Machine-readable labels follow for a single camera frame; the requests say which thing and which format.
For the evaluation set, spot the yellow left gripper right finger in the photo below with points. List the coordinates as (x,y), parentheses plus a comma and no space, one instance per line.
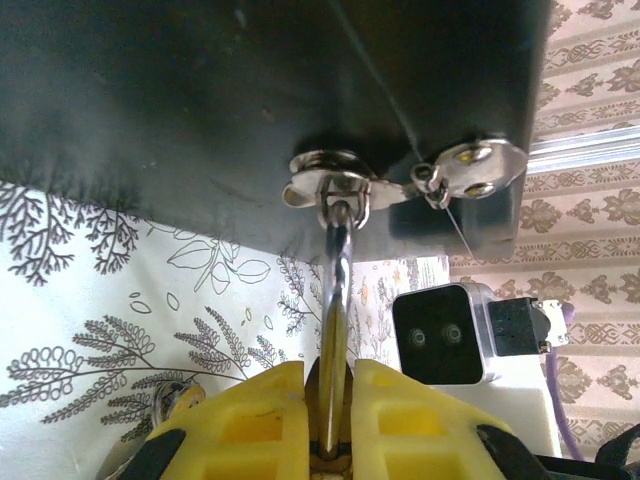
(415,430)

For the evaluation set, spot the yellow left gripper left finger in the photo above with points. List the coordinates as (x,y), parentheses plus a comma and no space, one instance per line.
(240,425)

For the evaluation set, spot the floral patterned tablecloth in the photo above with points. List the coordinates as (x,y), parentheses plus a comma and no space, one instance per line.
(75,280)

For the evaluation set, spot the black box with painting lid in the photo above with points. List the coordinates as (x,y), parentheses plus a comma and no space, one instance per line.
(200,100)

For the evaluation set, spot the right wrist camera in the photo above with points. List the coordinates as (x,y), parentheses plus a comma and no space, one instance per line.
(440,335)

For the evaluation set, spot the aluminium frame post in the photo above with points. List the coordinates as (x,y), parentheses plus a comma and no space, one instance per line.
(585,150)

